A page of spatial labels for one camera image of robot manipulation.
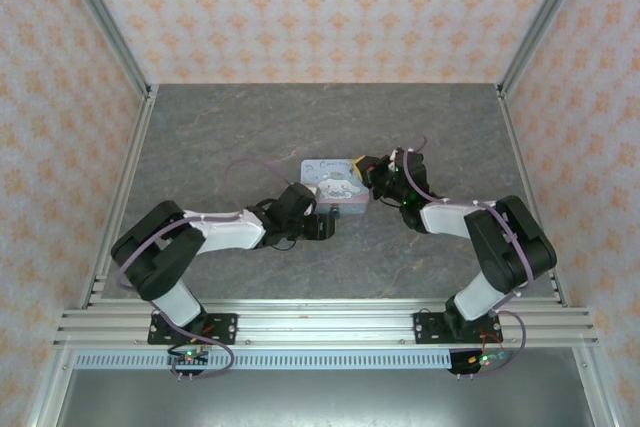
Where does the aluminium table side rail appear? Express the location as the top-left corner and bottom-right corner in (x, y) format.
(87, 86), (160, 309)
(496, 85), (572, 309)

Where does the grey metal shelf panel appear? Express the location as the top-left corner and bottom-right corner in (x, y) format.
(53, 368), (597, 427)

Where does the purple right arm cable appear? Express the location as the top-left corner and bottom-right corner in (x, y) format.
(402, 134), (534, 378)

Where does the long aluminium cross rail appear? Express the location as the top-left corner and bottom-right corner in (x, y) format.
(52, 298), (600, 349)

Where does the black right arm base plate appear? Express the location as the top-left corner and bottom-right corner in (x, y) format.
(412, 311), (502, 346)

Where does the pastel cartoon tin box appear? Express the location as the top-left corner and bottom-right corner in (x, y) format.
(300, 157), (372, 219)

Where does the aluminium corner post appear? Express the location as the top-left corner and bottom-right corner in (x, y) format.
(498, 0), (597, 94)
(52, 0), (153, 98)

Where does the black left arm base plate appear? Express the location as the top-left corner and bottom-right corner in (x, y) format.
(147, 313), (239, 346)

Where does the white slotted cable duct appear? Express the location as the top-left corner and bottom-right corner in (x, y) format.
(73, 351), (504, 371)

